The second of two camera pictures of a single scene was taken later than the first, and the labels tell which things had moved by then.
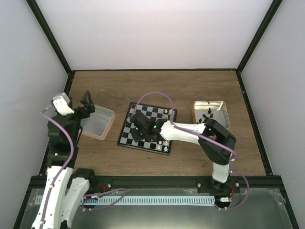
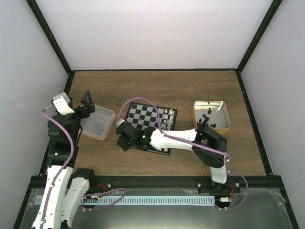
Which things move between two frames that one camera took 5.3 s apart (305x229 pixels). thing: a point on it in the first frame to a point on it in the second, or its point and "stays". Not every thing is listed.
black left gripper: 91,107 stays
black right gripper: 137,138 to 125,147
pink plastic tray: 98,124 stays
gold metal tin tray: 214,109 stays
